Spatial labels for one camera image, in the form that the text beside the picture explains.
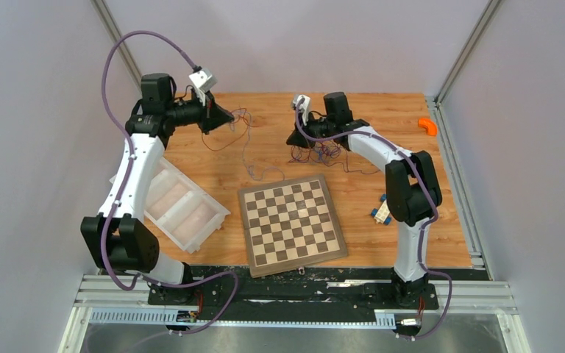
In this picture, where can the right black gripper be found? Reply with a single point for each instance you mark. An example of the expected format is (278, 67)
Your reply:
(297, 139)

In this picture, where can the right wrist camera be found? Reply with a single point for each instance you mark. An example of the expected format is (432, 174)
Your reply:
(301, 105)

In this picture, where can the wooden chessboard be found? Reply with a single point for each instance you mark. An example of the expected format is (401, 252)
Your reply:
(289, 225)

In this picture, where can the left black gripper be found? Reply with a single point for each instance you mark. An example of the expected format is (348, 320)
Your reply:
(213, 117)

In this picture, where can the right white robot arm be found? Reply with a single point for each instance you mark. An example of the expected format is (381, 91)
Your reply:
(413, 193)

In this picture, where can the orange curved plastic piece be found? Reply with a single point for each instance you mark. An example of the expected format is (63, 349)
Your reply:
(429, 126)

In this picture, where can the white blue toy car chassis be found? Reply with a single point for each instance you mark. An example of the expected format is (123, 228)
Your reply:
(382, 214)

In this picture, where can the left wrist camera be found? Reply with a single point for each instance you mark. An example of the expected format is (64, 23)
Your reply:
(203, 80)

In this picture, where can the white plastic compartment tray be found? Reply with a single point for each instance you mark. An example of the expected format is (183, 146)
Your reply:
(173, 203)

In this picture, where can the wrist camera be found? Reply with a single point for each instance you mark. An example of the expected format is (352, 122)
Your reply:
(203, 80)
(301, 105)

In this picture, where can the aluminium frame rail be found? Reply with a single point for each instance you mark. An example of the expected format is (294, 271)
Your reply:
(100, 301)

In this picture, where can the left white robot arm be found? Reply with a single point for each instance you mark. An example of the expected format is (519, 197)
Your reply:
(116, 236)

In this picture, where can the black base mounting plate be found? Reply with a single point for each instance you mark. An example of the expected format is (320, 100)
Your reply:
(292, 292)

